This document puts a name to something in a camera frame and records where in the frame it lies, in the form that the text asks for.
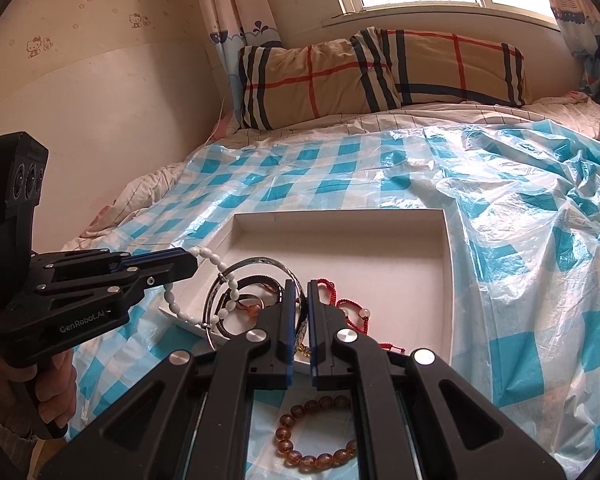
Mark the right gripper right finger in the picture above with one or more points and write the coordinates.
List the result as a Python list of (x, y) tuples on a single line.
[(414, 416)]

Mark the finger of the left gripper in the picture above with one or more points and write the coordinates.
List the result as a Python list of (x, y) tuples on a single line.
[(178, 257), (142, 280)]

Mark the left hand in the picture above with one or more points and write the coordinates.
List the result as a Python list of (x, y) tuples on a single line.
[(29, 395)]

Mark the blue patterned curtain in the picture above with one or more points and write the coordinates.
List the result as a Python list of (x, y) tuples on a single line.
[(233, 25), (579, 23)]

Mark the blue white checkered plastic sheet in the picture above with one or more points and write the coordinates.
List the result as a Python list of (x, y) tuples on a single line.
[(523, 209)]

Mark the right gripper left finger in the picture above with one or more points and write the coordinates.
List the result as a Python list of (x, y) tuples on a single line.
[(189, 418)]

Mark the blue patterned curtain right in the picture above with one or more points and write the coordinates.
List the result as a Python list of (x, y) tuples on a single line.
[(579, 23)]

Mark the blue patterned curtain left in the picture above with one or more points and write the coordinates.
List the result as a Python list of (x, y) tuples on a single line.
[(233, 25)]

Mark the white shallow cardboard box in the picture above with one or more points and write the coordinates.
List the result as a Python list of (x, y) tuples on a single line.
[(395, 263)]

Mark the plaid beige pillow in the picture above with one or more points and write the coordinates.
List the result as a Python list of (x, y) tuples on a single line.
[(373, 71)]

